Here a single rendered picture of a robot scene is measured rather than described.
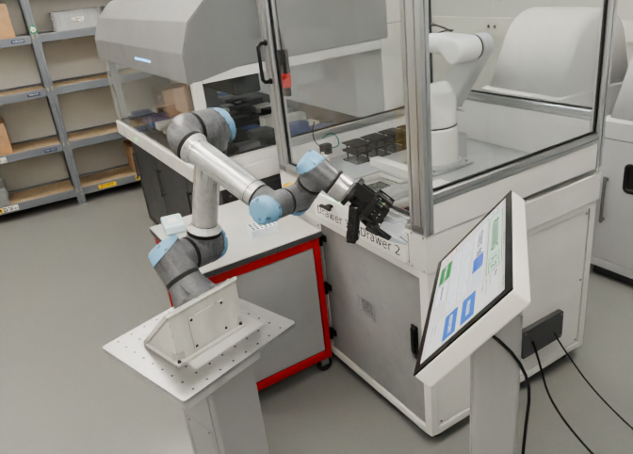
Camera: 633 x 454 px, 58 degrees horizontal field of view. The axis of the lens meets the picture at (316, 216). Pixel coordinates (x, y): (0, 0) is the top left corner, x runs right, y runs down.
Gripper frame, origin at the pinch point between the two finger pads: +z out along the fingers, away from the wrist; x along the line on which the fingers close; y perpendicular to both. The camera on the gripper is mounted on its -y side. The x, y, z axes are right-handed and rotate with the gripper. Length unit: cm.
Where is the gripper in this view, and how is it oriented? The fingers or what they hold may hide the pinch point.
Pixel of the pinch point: (401, 242)
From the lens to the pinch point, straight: 158.3
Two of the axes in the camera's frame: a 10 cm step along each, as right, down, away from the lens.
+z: 8.0, 6.0, 0.2
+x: 2.9, -4.1, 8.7
